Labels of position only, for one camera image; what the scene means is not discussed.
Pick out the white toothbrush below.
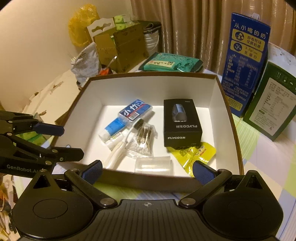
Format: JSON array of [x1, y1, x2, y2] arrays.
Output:
[[105, 118, 144, 169]]

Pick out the clear plastic cup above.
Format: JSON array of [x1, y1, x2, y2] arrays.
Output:
[[134, 156, 173, 176]]

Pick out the yellow snack packet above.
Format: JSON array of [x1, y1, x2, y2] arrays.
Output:
[[167, 142, 216, 177]]

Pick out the black FLYCO shaver box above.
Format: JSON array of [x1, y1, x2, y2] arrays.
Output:
[[163, 98, 203, 148]]

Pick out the checkered tablecloth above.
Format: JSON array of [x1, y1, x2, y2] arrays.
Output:
[[25, 72, 295, 240]]

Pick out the clear bag of swabs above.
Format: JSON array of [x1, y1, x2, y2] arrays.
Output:
[[126, 123, 158, 159]]

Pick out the blue white toothpaste tube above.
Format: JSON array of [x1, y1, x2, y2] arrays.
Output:
[[99, 118, 125, 143]]

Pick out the brown cardboard box white inside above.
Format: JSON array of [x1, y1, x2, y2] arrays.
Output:
[[50, 71, 245, 193]]

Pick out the white crumpled plastic bag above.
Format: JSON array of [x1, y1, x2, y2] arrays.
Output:
[[71, 42, 101, 87]]

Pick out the green white carton box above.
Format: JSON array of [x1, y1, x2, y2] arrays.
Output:
[[243, 43, 295, 141]]

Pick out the yellow plastic bag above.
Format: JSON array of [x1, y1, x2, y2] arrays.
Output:
[[68, 4, 100, 47]]

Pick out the open brown cardboard box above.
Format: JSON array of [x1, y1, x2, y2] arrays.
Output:
[[87, 18, 149, 73]]

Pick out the blue milk carton box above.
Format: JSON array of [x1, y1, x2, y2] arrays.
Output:
[[221, 13, 271, 117]]

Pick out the green wet wipes pack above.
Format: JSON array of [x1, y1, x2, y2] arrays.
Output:
[[139, 52, 203, 73]]

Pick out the green tissue packs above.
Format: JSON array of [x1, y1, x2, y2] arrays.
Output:
[[113, 15, 135, 31]]

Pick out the brown curtain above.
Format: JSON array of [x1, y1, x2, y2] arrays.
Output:
[[131, 0, 295, 74]]

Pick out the black paper bag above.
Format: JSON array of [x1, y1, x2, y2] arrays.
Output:
[[138, 20, 162, 56]]

